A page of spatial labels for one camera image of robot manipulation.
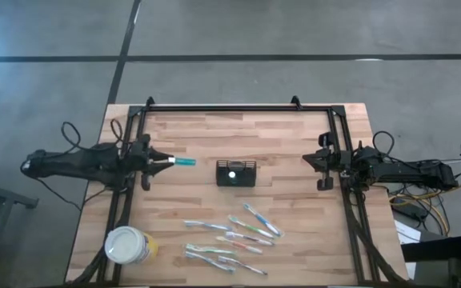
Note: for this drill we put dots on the blue mouthwash bottle white cap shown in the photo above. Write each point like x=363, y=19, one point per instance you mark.
x=231, y=174
x=184, y=161

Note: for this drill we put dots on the black table rail frame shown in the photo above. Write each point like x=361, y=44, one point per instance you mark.
x=234, y=108

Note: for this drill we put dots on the black power brick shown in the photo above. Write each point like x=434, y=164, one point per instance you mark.
x=412, y=211

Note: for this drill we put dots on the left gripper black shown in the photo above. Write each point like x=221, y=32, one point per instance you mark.
x=139, y=160

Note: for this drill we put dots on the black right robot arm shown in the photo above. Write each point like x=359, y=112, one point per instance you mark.
x=406, y=172

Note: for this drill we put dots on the white paper sheet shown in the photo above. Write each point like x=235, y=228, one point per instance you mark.
x=406, y=234

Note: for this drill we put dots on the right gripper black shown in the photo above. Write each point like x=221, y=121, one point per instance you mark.
x=338, y=164

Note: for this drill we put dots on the yellow canister white lid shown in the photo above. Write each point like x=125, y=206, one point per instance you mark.
x=126, y=244

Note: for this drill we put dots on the dark metal furniture frame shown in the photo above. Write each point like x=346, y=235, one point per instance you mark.
x=6, y=197

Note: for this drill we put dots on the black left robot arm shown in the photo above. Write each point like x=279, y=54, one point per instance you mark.
x=74, y=162

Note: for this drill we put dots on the blue white bagged toothbrush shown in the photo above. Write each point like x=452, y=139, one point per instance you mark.
x=208, y=226
x=263, y=219
x=210, y=262

